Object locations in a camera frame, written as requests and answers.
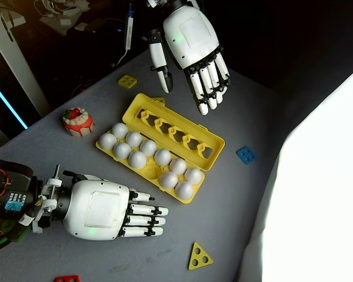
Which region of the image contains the white cable adapter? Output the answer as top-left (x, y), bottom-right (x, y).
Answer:
top-left (125, 13), bottom-right (135, 51)

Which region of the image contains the yellow egg carton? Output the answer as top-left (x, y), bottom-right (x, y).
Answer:
top-left (95, 93), bottom-right (226, 204)

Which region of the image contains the yellow four-hole square block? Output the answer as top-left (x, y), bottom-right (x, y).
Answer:
top-left (118, 74), bottom-right (138, 89)

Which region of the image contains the grey table cloth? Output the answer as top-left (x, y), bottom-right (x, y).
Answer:
top-left (0, 46), bottom-right (353, 282)

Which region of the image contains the red toy block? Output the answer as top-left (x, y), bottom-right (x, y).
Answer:
top-left (54, 274), bottom-right (81, 282)

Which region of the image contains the cyan light strip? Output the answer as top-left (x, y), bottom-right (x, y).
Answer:
top-left (0, 75), bottom-right (29, 130)

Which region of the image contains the white device with cables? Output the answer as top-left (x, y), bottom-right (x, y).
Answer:
top-left (34, 0), bottom-right (91, 32)

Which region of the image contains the white slanted post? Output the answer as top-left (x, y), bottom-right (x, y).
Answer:
top-left (0, 0), bottom-right (52, 117)

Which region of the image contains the blue four-hole square block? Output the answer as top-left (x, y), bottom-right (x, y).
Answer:
top-left (235, 146), bottom-right (258, 165)

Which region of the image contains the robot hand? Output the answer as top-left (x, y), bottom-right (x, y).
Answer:
top-left (148, 2), bottom-right (232, 116)
top-left (61, 169), bottom-right (169, 241)

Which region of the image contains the white cable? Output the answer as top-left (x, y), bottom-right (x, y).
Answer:
top-left (111, 48), bottom-right (129, 68)

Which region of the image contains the yellow three-hole triangle block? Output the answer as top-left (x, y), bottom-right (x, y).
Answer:
top-left (188, 241), bottom-right (214, 271)

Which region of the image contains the toy strawberry cake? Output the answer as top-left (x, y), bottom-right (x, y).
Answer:
top-left (62, 107), bottom-right (95, 137)

